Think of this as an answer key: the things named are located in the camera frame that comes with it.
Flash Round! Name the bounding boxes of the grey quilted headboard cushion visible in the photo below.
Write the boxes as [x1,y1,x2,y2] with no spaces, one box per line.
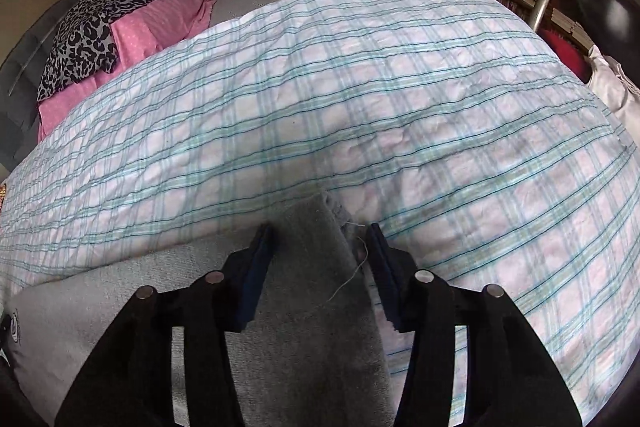
[0,0,101,172]

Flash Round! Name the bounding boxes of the red cloth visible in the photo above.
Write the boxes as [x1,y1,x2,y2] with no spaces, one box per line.
[537,27,591,85]

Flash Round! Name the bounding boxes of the white cloth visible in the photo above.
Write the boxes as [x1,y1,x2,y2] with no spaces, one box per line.
[585,44,640,142]

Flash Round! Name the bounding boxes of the pink dotted cloth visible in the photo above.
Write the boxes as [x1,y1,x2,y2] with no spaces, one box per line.
[37,0,216,140]

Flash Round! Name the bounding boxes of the grey pants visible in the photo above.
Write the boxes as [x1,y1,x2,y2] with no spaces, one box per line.
[10,191,396,427]

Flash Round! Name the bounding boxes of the leopard print cloth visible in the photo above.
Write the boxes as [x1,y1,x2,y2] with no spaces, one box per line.
[36,0,173,104]

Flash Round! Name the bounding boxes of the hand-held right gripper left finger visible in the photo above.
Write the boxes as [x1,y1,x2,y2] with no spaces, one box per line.
[54,223,275,427]

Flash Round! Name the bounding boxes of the plaid white teal blanket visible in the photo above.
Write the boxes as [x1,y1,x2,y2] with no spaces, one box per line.
[0,0,640,427]

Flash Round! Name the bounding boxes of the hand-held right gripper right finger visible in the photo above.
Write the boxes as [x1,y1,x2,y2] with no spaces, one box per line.
[366,223,583,427]

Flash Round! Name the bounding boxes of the black chair back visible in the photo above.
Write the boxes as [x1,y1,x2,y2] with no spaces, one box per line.
[572,0,640,58]

